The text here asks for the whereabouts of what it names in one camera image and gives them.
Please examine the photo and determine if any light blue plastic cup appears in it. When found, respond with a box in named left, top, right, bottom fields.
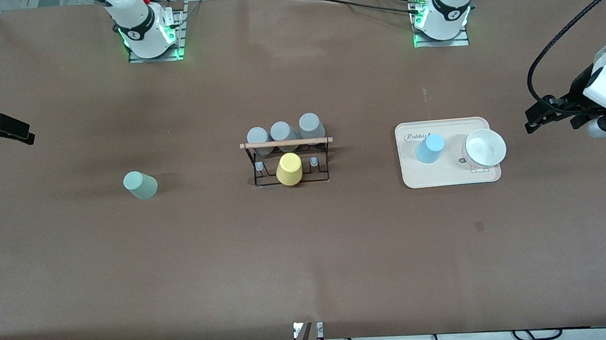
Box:
left=414, top=133, right=447, bottom=165

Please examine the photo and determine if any mint green plastic cup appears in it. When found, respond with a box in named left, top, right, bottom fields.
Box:
left=122, top=169, right=159, bottom=202

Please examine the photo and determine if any white bowl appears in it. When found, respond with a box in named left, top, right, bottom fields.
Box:
left=460, top=127, right=509, bottom=170

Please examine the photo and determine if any beige rectangular tray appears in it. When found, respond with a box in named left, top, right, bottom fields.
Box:
left=394, top=115, right=502, bottom=190

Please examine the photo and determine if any grey plastic cup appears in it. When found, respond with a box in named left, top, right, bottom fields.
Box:
left=246, top=126, right=274, bottom=157
left=298, top=112, right=327, bottom=147
left=269, top=120, right=301, bottom=154

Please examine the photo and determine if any yellow plastic cup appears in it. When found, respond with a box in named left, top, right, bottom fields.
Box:
left=274, top=151, right=305, bottom=187

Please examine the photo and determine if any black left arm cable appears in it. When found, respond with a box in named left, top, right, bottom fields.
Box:
left=520, top=0, right=606, bottom=117

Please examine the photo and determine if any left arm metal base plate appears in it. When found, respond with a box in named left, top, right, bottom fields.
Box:
left=410, top=0, right=471, bottom=50

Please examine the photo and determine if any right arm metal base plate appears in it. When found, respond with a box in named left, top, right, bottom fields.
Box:
left=124, top=1, right=188, bottom=64

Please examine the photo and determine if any long black table cable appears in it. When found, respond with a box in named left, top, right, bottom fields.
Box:
left=287, top=0, right=417, bottom=22

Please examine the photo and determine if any black wire cup rack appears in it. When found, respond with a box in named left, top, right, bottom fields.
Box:
left=240, top=135, right=337, bottom=190

